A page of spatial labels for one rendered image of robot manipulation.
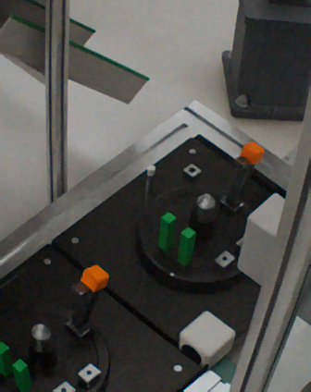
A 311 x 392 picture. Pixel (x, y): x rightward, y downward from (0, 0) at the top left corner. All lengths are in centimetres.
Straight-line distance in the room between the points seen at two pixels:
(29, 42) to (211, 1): 66
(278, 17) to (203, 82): 23
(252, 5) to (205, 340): 51
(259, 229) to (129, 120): 63
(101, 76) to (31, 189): 22
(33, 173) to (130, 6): 43
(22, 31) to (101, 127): 38
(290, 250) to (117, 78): 50
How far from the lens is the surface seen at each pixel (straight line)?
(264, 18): 122
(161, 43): 146
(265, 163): 115
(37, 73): 102
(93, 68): 107
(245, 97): 134
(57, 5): 92
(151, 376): 93
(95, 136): 129
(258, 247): 73
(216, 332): 94
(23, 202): 121
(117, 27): 149
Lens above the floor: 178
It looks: 49 degrees down
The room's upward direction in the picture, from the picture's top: 5 degrees clockwise
